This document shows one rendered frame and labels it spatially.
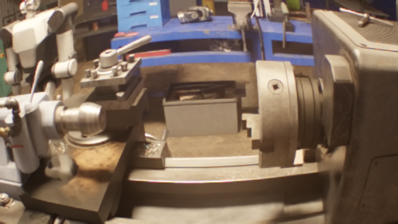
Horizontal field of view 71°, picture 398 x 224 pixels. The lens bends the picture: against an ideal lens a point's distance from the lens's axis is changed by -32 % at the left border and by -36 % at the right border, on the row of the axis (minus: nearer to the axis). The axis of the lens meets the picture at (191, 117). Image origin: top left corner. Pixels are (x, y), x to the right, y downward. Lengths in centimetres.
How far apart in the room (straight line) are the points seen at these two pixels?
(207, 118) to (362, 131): 240
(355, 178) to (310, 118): 21
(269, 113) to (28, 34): 123
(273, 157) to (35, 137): 63
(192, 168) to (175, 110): 181
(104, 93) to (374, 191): 90
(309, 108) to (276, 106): 9
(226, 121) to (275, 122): 223
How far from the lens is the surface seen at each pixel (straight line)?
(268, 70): 84
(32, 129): 102
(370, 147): 74
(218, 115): 300
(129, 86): 116
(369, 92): 67
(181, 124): 305
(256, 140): 82
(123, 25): 295
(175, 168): 122
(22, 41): 174
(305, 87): 87
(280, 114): 80
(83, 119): 97
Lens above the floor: 150
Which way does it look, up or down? 27 degrees down
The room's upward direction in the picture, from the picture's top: 6 degrees counter-clockwise
